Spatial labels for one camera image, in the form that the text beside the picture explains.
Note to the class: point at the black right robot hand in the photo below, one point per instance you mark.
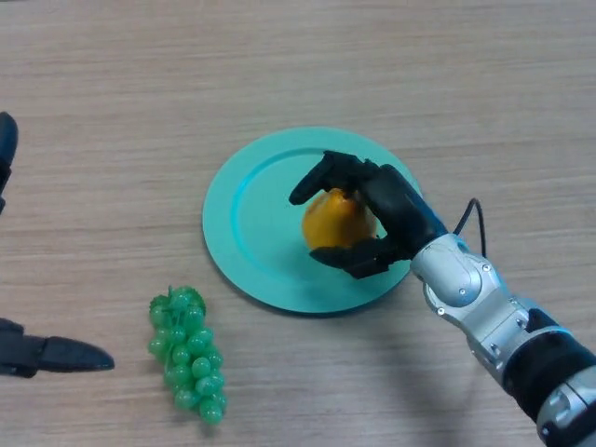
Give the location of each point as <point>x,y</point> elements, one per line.
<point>396,205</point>

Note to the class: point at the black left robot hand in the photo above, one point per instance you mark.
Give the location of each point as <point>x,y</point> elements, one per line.
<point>60,356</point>

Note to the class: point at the yellow pear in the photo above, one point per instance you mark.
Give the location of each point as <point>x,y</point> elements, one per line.
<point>335,223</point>

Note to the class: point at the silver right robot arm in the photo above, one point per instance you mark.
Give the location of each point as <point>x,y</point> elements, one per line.
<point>489,302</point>

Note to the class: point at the green round plate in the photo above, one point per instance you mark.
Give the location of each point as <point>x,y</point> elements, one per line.
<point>261,233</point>

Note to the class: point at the green grape bunch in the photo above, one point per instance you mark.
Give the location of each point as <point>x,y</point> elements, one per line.
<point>191,368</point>

